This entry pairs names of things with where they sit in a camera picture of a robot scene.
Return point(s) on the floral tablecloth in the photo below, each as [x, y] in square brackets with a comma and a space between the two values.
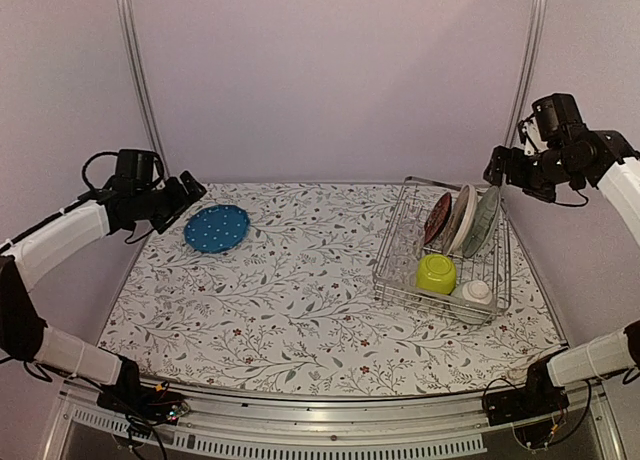
[293, 308]

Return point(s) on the dark red patterned plate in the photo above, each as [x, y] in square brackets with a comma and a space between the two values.
[438, 218]

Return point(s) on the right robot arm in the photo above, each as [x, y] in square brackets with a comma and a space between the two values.
[579, 156]

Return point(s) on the white small bowl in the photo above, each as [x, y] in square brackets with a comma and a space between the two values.
[474, 295]

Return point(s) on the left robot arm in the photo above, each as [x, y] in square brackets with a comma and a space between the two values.
[27, 337]

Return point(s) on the pale green flower plate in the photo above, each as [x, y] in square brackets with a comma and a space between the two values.
[484, 222]

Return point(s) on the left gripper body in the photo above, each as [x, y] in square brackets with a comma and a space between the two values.
[159, 208]

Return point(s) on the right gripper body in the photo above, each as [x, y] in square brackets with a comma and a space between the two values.
[539, 178]

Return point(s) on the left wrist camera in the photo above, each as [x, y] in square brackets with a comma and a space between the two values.
[139, 169]

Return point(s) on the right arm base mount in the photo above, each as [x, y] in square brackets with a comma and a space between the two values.
[504, 403]

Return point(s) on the blue polka dot plate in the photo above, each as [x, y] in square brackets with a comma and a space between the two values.
[217, 229]

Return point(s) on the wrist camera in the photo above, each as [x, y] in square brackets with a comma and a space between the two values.
[558, 118]
[139, 169]

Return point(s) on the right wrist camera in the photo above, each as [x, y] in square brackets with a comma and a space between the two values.
[558, 118]

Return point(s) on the white cream plate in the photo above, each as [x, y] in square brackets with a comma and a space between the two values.
[461, 219]

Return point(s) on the lime green bowl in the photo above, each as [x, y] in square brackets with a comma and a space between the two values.
[436, 273]

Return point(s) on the front aluminium rail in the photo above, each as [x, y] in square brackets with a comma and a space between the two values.
[239, 424]

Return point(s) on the wire dish rack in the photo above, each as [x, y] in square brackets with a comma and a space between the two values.
[402, 248]

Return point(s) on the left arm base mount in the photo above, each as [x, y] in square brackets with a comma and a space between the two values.
[158, 404]

